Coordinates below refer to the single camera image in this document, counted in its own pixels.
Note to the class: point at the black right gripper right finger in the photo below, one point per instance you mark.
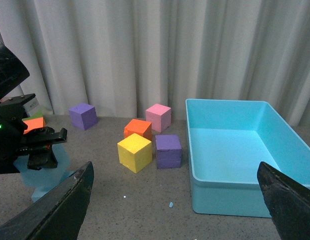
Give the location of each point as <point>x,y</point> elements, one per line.
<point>287,201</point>

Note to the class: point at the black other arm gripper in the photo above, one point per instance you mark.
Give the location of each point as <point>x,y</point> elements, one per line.
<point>37,144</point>

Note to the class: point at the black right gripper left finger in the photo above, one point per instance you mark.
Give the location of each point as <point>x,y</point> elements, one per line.
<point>58,215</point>

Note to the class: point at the light blue foam block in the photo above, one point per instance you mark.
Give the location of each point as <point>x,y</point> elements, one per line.
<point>46,177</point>

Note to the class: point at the black other robot arm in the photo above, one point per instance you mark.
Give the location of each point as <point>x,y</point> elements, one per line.
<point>7,70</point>

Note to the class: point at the orange block at left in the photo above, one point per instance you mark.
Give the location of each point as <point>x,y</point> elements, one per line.
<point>34,123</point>

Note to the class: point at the orange block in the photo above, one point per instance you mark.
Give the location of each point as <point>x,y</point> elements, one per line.
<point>140,127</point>
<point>34,123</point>

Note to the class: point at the green foam block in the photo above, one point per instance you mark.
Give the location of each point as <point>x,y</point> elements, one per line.
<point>38,114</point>

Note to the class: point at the purple block at back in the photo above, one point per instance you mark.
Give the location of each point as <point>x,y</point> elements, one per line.
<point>83,116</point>

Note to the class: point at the light blue plastic bin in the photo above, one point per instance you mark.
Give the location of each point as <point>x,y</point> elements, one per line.
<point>227,141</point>

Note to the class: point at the yellow foam block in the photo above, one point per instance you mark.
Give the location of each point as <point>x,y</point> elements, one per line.
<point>135,152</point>

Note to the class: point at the orange block in centre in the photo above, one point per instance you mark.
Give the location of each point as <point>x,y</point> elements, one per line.
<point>140,127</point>

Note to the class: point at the grey white curtain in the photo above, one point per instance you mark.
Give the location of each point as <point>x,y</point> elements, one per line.
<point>123,56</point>

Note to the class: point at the pink foam block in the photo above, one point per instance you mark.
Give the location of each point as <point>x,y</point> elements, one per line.
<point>160,117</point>

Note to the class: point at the purple block near bin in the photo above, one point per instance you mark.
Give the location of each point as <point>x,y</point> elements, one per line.
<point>168,151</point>

